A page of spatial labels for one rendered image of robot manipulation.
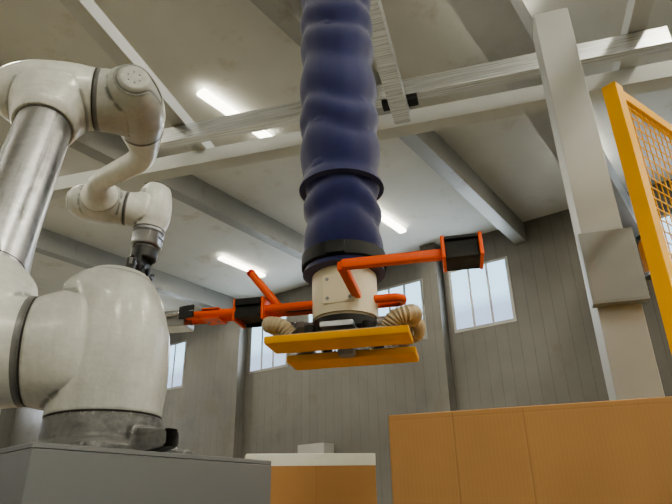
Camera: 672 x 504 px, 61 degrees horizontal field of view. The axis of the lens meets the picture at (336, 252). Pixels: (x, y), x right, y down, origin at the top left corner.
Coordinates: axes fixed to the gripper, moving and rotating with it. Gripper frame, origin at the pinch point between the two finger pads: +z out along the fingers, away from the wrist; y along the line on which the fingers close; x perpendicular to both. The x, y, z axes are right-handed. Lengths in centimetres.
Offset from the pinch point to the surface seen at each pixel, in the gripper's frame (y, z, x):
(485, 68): 128, -200, -120
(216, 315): -4.7, 1.4, -26.4
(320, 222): -15, -21, -54
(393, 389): 914, -167, -45
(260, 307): -7.0, -0.3, -38.7
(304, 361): 1, 11, -50
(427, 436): -27, 32, -81
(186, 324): -3.0, 3.5, -17.9
